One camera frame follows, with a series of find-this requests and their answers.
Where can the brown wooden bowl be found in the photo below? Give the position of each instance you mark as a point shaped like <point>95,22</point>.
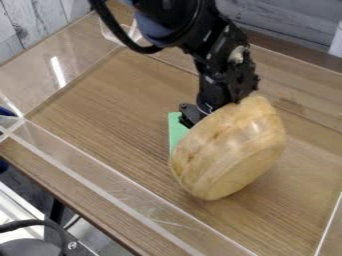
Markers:
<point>229,149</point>

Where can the clear acrylic corner bracket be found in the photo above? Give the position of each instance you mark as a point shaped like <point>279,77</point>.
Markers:
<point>127,30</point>

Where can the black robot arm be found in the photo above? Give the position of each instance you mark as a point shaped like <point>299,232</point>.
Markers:
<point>193,26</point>

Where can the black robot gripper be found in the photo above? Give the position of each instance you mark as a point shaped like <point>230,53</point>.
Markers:
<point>213,96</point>

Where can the black metal bracket with screw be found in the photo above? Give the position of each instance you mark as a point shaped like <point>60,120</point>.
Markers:
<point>68,245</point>

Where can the clear acrylic tray walls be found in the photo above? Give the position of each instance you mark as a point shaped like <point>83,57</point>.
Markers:
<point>90,139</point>

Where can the black table leg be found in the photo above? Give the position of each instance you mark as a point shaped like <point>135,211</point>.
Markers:
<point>58,210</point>

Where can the green rectangular block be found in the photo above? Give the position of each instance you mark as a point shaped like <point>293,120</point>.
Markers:
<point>176,130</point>

